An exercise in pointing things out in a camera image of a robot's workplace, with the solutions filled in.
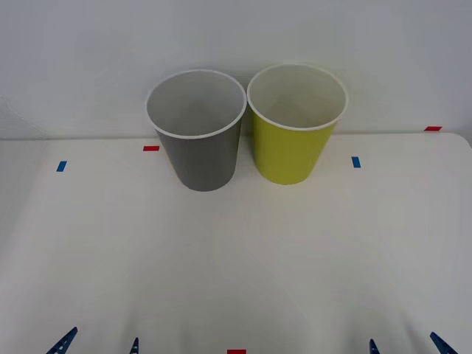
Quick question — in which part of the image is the grey plastic waste bin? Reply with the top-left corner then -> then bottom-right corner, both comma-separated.
144,68 -> 248,192

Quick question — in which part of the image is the yellow-green plastic waste bin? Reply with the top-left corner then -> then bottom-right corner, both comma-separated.
246,62 -> 350,186

